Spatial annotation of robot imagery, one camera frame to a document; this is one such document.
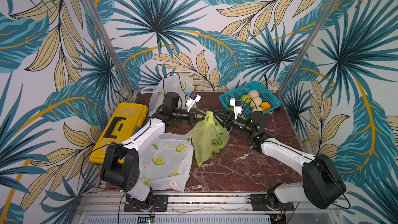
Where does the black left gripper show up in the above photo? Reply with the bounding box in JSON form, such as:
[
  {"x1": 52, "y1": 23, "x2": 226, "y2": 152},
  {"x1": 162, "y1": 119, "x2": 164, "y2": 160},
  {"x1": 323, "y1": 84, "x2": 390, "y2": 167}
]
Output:
[{"x1": 172, "y1": 107, "x2": 208, "y2": 125}]

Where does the green avocado plastic bag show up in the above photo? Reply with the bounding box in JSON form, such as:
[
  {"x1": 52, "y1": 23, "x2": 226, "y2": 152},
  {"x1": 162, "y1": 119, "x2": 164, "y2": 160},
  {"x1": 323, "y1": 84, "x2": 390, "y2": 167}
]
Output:
[{"x1": 192, "y1": 112, "x2": 230, "y2": 167}]

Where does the small green pear back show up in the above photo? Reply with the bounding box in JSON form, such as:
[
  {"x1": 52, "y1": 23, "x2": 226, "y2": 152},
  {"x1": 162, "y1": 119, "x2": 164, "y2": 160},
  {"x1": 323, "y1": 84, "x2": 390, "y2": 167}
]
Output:
[{"x1": 241, "y1": 95, "x2": 251, "y2": 104}]

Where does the white pear front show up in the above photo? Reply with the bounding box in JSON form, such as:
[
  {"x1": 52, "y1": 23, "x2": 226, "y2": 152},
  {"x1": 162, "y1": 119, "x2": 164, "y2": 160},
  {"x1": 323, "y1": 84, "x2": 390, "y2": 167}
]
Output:
[{"x1": 251, "y1": 106, "x2": 263, "y2": 113}]

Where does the white lemon plastic bag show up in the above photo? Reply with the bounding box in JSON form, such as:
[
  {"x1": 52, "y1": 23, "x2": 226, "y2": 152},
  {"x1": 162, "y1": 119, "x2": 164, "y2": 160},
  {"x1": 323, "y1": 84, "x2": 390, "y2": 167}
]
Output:
[{"x1": 139, "y1": 131, "x2": 194, "y2": 192}]

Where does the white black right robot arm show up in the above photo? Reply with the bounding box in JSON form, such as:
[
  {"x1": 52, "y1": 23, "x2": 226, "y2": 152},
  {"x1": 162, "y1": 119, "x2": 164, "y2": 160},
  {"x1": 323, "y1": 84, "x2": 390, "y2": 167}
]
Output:
[{"x1": 214, "y1": 111, "x2": 346, "y2": 210}]

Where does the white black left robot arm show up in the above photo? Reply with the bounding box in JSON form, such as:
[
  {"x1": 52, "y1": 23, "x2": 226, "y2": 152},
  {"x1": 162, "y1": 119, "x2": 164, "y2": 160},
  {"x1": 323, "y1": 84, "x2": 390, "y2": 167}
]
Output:
[{"x1": 100, "y1": 92, "x2": 201, "y2": 204}]

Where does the orange pear right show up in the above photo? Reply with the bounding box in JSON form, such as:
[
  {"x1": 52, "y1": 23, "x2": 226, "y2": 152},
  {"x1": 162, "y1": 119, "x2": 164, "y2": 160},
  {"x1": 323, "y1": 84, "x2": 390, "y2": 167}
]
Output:
[{"x1": 260, "y1": 102, "x2": 272, "y2": 112}]

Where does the teal plastic basket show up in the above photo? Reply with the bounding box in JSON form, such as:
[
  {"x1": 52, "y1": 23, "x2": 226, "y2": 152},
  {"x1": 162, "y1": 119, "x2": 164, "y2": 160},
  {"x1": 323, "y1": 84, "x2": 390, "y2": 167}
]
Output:
[{"x1": 219, "y1": 82, "x2": 282, "y2": 115}]

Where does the yellow tool box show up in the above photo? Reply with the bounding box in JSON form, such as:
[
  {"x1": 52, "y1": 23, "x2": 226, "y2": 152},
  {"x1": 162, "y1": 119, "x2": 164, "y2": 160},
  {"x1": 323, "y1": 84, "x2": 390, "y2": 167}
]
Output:
[{"x1": 89, "y1": 103, "x2": 148, "y2": 164}]

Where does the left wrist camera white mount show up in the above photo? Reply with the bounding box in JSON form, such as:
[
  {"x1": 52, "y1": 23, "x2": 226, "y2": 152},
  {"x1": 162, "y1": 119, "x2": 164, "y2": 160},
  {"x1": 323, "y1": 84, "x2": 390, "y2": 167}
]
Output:
[{"x1": 186, "y1": 91, "x2": 201, "y2": 112}]

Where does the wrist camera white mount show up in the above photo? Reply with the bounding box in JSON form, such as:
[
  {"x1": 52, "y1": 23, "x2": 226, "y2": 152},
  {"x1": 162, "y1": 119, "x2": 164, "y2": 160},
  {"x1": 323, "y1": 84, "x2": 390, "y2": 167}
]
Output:
[
  {"x1": 186, "y1": 91, "x2": 201, "y2": 112},
  {"x1": 230, "y1": 98, "x2": 243, "y2": 119}
]

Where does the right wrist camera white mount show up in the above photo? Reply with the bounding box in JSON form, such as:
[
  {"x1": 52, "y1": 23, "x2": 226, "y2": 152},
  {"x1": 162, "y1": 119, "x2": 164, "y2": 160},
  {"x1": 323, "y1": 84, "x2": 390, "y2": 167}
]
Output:
[{"x1": 230, "y1": 98, "x2": 243, "y2": 119}]

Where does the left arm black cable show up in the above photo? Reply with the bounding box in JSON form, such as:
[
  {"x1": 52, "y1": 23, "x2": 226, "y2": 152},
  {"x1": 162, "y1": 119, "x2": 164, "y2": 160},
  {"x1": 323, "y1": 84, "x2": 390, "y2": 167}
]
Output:
[{"x1": 162, "y1": 71, "x2": 190, "y2": 100}]

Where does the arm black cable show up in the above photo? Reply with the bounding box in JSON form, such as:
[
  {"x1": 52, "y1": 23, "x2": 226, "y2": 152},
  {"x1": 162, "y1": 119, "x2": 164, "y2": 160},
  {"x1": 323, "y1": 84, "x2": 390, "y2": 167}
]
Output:
[
  {"x1": 329, "y1": 174, "x2": 351, "y2": 209},
  {"x1": 162, "y1": 71, "x2": 190, "y2": 100}
]

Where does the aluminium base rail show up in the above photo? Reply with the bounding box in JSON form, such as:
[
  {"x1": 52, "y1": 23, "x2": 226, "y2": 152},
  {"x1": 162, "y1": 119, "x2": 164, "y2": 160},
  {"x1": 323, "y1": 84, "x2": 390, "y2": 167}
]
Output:
[{"x1": 72, "y1": 192, "x2": 345, "y2": 224}]

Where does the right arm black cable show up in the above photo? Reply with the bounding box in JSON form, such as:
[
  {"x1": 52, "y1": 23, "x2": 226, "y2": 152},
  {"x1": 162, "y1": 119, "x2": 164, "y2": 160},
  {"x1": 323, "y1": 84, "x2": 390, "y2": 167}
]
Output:
[{"x1": 329, "y1": 174, "x2": 351, "y2": 209}]

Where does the aluminium right frame post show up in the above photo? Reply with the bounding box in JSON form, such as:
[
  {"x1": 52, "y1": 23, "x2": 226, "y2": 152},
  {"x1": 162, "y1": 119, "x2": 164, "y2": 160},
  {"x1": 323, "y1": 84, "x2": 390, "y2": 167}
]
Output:
[{"x1": 277, "y1": 0, "x2": 339, "y2": 95}]

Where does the aluminium frame post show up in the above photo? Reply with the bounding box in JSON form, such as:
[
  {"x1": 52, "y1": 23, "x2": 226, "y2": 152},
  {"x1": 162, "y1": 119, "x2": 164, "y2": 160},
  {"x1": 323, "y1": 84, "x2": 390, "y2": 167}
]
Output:
[
  {"x1": 81, "y1": 0, "x2": 134, "y2": 95},
  {"x1": 277, "y1": 0, "x2": 339, "y2": 95}
]

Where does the aluminium left frame post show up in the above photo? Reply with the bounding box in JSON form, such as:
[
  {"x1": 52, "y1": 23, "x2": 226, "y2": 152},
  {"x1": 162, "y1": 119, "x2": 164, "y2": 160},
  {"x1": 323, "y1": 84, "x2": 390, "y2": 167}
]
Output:
[{"x1": 81, "y1": 0, "x2": 134, "y2": 95}]

